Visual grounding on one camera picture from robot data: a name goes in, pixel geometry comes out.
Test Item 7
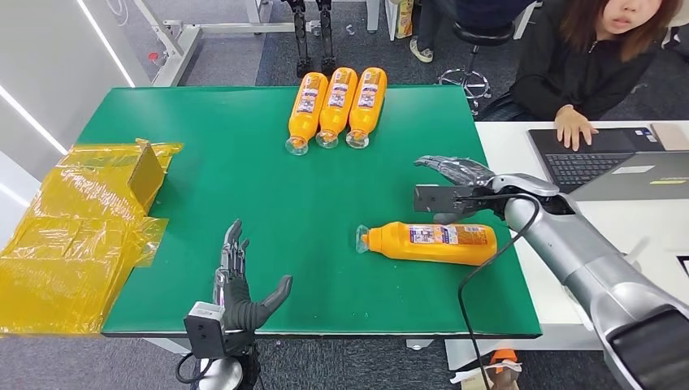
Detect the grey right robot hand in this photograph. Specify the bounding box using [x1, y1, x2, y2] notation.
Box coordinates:
[413, 154, 505, 226]

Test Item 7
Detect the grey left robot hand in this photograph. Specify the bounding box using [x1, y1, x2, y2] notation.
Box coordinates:
[212, 218, 294, 339]

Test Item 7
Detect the orange bottle with clear cap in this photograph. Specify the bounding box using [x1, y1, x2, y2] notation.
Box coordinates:
[315, 67, 359, 150]
[345, 67, 388, 150]
[285, 71, 330, 157]
[355, 221, 498, 267]

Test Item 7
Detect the person's hand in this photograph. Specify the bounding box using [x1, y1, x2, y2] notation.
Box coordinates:
[554, 105, 600, 153]

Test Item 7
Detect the person on stool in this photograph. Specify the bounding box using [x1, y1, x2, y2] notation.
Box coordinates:
[408, 0, 536, 63]

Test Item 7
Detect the green table mat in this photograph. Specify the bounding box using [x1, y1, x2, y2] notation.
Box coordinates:
[75, 84, 543, 340]

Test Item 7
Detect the dark grey laptop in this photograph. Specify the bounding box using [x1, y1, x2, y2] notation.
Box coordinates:
[527, 127, 689, 202]

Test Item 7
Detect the black stool with chrome base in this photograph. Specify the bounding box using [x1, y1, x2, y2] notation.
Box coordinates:
[436, 20, 515, 115]

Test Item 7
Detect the yellow printed carton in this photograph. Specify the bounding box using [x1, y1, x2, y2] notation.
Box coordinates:
[392, 0, 414, 40]

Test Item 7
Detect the cardboard box in yellow film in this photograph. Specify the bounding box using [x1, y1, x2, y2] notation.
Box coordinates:
[0, 138, 184, 339]

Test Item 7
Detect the black robot leg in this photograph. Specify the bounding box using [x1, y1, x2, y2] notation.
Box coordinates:
[285, 0, 314, 79]
[314, 0, 338, 76]

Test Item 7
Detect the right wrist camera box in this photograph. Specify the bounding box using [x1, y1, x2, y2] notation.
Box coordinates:
[413, 184, 478, 215]

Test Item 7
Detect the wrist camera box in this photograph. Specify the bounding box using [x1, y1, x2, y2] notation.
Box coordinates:
[413, 184, 478, 215]
[183, 301, 228, 360]

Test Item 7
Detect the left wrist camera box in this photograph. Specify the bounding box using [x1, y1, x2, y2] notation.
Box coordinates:
[183, 301, 228, 360]

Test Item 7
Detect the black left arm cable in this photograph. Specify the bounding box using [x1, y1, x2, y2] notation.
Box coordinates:
[175, 352, 211, 386]

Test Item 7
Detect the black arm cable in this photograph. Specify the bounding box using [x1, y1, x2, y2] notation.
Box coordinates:
[457, 193, 541, 390]
[175, 352, 211, 386]

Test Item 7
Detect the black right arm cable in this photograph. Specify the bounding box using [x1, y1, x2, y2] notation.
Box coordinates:
[457, 193, 541, 390]

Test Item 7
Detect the orange handled tool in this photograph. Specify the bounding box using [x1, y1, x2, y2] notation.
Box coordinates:
[488, 349, 521, 390]

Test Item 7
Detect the white metal desk frame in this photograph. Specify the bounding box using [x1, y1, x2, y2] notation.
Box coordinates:
[132, 0, 380, 89]

